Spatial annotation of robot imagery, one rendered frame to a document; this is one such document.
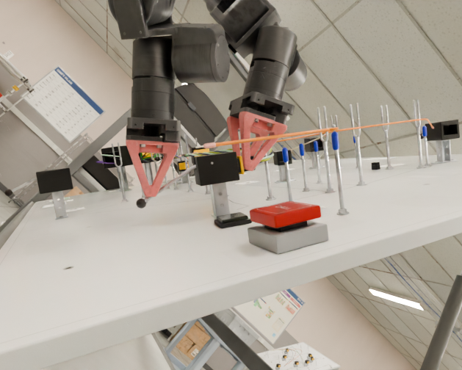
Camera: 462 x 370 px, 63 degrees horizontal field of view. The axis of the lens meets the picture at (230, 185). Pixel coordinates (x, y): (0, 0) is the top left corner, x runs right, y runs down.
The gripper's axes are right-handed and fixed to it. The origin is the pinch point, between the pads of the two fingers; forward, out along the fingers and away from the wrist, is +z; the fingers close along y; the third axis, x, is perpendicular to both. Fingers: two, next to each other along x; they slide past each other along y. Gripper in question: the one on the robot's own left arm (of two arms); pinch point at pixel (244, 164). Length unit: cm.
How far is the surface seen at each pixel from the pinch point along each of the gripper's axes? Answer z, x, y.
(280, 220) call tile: 5.6, 3.5, -21.9
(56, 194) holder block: 13.9, 26.4, 31.2
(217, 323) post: 44, -23, 53
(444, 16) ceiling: -137, -158, 144
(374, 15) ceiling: -145, -137, 187
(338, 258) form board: 7.4, -1.0, -25.1
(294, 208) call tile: 4.2, 1.6, -20.6
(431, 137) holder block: -18, -46, 14
